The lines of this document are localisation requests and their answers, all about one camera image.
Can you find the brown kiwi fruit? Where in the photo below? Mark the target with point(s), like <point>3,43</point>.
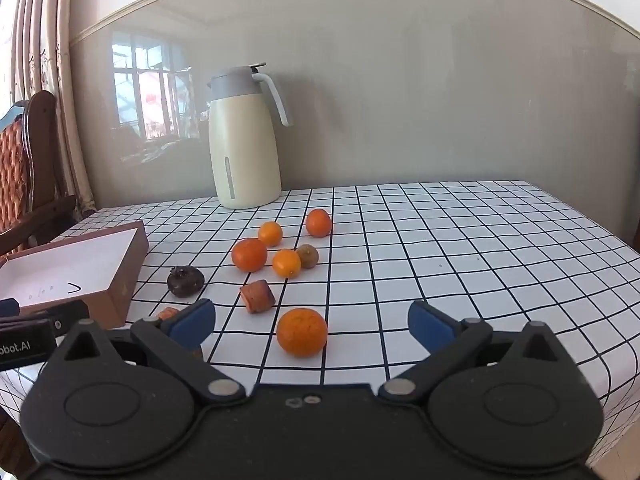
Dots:
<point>308,256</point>

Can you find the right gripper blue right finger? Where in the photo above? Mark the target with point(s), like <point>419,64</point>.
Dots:
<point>451,345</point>

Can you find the brown cardboard box tray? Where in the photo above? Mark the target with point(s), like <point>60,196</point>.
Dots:
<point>99,268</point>

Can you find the large orange tangerine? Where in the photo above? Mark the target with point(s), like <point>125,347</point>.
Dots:
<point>249,255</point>

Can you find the wooden sofa orange tufted cushion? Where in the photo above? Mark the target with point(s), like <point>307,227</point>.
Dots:
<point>35,205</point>

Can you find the dark mangosteen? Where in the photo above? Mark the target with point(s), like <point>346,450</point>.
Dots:
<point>185,281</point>

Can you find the small orange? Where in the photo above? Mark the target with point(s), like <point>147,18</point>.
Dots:
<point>286,263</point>
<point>270,233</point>

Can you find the white black grid tablecloth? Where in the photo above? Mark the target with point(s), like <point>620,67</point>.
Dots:
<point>560,292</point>

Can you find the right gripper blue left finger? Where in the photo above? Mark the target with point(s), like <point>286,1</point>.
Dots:
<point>169,343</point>

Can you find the cream thermos jug grey lid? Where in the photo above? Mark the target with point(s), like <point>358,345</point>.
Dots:
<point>242,141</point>

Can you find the large orange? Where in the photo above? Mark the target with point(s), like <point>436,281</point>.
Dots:
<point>302,332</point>

